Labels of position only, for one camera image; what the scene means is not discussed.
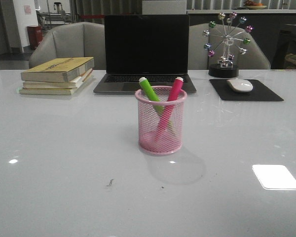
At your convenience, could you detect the ferris wheel desk ornament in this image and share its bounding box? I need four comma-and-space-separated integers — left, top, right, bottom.
203, 11, 254, 78

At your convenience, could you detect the fruit bowl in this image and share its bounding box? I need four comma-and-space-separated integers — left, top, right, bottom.
244, 0, 267, 10

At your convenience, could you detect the pink mesh pen holder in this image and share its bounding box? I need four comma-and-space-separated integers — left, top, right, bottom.
135, 86, 187, 155

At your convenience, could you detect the bottom yellow book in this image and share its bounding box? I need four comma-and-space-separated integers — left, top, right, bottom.
19, 76, 92, 95

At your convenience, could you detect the right grey armchair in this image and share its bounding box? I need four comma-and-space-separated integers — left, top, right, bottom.
188, 23, 270, 70

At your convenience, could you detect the left grey armchair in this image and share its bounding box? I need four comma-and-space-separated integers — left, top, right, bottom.
29, 22, 106, 70

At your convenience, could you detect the pink highlighter pen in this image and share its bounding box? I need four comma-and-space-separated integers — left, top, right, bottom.
155, 77, 184, 141

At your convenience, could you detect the green highlighter pen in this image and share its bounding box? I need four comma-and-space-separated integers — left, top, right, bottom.
138, 77, 176, 135

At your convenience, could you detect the grey armchair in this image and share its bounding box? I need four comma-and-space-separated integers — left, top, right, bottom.
188, 23, 270, 70
29, 22, 106, 70

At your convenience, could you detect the yellow book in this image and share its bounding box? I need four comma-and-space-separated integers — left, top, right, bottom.
21, 57, 95, 82
19, 76, 92, 95

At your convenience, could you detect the red bin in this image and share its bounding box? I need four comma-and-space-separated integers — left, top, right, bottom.
27, 26, 42, 49

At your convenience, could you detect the white computer mouse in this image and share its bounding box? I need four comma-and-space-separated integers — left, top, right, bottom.
226, 78, 253, 93

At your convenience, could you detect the middle cream book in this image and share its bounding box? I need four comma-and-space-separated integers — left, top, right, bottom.
23, 69, 93, 89

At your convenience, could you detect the black mouse pad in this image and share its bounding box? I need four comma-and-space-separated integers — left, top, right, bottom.
209, 79, 284, 102

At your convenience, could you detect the top yellow book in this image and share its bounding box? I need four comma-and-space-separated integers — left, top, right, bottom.
21, 57, 95, 82

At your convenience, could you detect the red barrier belt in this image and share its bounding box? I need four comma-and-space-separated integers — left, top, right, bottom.
79, 14, 105, 19

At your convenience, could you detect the grey open laptop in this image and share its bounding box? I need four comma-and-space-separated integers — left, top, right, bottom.
94, 14, 196, 94

